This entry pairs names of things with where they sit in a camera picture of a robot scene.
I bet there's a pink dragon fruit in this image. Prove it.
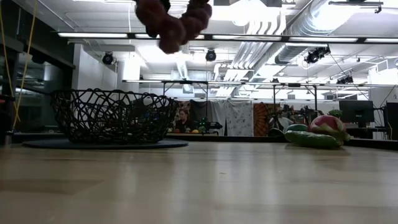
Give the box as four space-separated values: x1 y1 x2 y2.
307 114 351 142

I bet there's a black overhead light bar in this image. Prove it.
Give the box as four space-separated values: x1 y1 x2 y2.
57 30 398 44

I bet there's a light grey hanging cloth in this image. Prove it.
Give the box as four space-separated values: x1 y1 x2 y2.
207 101 228 136

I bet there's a large purple grape bunch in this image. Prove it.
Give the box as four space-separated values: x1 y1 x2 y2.
135 0 213 54

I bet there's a background black station frame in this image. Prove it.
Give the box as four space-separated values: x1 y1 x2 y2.
123 79 371 111

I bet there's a round dark blue mat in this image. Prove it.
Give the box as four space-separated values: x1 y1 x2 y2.
21 138 190 151

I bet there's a white patterned hanging cloth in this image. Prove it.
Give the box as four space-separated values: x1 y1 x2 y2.
225 101 254 137

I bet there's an orange patterned hanging cloth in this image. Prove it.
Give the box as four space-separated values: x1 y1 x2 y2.
253 102 277 137

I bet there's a black ceiling camera cluster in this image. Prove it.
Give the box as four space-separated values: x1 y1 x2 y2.
303 45 331 65

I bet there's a black computer monitor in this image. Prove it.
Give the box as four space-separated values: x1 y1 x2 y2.
385 101 398 141
338 100 375 128

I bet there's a silver ventilation duct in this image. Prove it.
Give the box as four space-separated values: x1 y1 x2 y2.
274 0 346 65

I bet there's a yellow cable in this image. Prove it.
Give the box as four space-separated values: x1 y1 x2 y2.
0 0 39 131

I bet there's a green cucumber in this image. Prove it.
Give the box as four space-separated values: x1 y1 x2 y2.
284 129 344 149

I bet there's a dark grey hanging cloth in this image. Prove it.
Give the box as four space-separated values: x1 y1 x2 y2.
189 100 213 129

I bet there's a round green lime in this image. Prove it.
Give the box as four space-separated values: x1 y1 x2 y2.
285 123 309 133

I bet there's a person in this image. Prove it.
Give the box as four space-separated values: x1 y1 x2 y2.
175 108 196 134
269 110 295 134

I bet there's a black wire basket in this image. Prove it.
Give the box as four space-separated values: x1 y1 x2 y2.
50 88 180 144

